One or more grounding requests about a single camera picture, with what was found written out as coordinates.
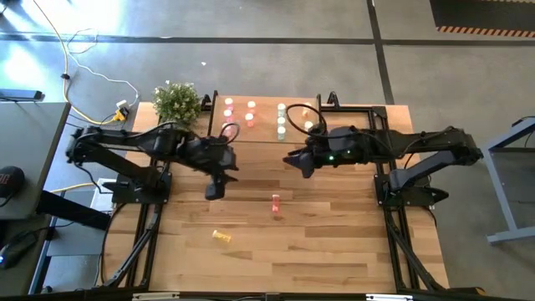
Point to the black hazard-striped floor mat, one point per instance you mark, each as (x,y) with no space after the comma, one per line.
(485,16)

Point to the silver frame bracket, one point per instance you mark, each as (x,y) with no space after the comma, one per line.
(388,297)
(154,296)

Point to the white box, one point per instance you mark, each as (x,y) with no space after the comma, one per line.
(102,192)

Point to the green artificial plant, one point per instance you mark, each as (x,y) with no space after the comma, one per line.
(177,102)

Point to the dark grey desk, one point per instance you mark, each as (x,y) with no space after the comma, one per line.
(25,280)

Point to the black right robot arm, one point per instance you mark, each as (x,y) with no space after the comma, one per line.
(434,142)

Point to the black desk base bar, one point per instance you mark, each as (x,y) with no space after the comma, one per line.
(71,211)

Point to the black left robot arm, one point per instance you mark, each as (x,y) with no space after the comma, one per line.
(125,138)

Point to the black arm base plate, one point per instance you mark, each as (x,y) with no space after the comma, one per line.
(422,194)
(138,190)

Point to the blue-grey metal table frame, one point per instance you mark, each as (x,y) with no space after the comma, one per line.
(497,196)

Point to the black front frame bar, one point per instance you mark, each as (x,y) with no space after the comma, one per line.
(209,297)

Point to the white power adapter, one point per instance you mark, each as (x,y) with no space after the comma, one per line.
(121,109)

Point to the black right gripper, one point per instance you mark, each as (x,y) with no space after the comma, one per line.
(334,146)

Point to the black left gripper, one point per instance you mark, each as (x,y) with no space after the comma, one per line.
(209,156)

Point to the black aluminium rail frame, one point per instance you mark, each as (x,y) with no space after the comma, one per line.
(144,239)
(412,251)

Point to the wooden shelf black metal frame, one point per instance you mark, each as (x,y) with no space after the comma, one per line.
(263,129)

